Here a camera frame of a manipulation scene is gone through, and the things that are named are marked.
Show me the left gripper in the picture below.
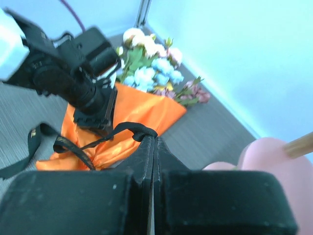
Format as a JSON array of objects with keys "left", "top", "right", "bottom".
[{"left": 3, "top": 51, "right": 117, "bottom": 134}]

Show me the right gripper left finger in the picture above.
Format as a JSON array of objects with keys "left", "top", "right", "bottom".
[{"left": 0, "top": 136, "right": 155, "bottom": 235}]

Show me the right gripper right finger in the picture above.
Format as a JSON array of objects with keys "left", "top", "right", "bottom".
[{"left": 154, "top": 138, "right": 299, "bottom": 235}]

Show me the black ribbon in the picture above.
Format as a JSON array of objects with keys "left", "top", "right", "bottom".
[{"left": 0, "top": 121, "right": 158, "bottom": 180}]

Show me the orange flower bouquet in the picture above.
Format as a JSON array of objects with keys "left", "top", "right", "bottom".
[{"left": 36, "top": 27, "right": 211, "bottom": 171}]

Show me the pink three-tier shelf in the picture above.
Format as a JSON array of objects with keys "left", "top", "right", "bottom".
[{"left": 204, "top": 133, "right": 313, "bottom": 235}]

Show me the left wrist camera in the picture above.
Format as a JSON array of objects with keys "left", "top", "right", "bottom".
[{"left": 3, "top": 8, "right": 122, "bottom": 79}]

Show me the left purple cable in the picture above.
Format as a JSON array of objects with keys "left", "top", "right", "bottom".
[{"left": 60, "top": 0, "right": 87, "bottom": 34}]

